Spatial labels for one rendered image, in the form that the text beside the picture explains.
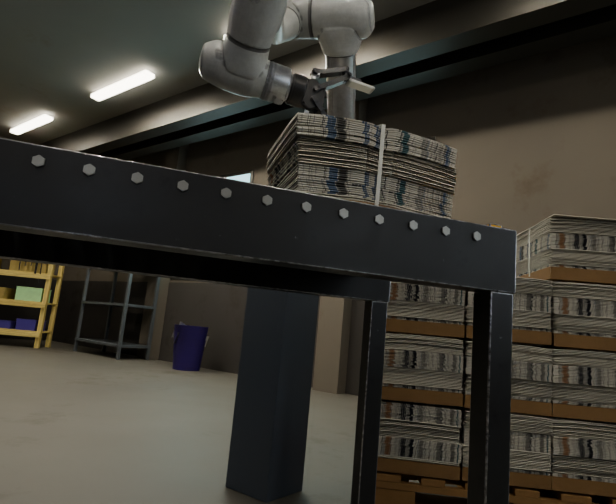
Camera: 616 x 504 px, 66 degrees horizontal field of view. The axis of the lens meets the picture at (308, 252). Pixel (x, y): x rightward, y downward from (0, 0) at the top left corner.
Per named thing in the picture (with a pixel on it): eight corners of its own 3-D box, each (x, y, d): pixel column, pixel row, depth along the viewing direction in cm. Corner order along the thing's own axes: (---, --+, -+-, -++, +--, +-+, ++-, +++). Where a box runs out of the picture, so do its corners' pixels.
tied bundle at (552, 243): (511, 290, 203) (512, 237, 206) (582, 296, 200) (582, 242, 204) (549, 280, 165) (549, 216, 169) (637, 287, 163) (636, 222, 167)
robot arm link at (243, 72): (257, 110, 112) (274, 56, 104) (191, 88, 108) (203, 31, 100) (259, 90, 120) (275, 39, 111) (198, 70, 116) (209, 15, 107)
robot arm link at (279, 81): (257, 105, 116) (280, 113, 118) (265, 88, 107) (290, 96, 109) (265, 72, 118) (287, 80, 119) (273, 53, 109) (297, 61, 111)
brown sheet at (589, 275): (511, 288, 203) (511, 278, 203) (582, 294, 200) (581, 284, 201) (550, 278, 165) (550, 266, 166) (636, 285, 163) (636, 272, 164)
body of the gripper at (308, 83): (287, 79, 118) (321, 91, 121) (280, 110, 117) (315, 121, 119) (295, 64, 111) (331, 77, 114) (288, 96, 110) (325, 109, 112)
